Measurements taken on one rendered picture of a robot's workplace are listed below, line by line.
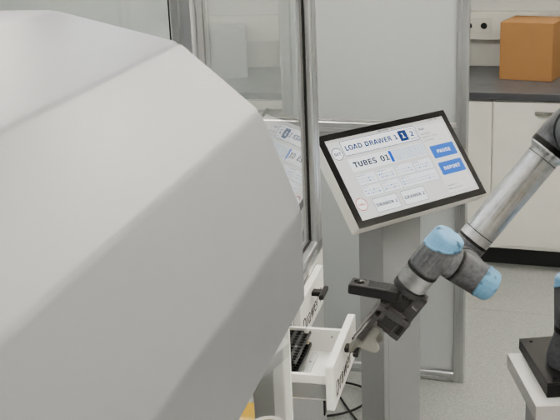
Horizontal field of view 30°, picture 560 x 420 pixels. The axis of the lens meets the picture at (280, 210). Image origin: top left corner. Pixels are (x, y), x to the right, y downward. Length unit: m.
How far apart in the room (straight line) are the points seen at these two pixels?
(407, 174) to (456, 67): 0.75
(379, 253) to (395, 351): 0.35
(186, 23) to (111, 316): 0.96
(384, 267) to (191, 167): 2.16
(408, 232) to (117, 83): 2.19
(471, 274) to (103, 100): 1.30
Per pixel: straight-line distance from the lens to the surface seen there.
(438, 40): 3.86
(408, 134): 3.30
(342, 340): 2.41
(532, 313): 4.90
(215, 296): 1.11
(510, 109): 5.18
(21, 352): 0.79
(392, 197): 3.14
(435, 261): 2.27
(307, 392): 2.35
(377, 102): 3.95
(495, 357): 4.47
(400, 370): 3.48
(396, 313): 2.34
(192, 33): 1.79
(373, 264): 3.32
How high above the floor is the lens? 1.95
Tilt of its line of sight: 18 degrees down
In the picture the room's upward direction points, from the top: 2 degrees counter-clockwise
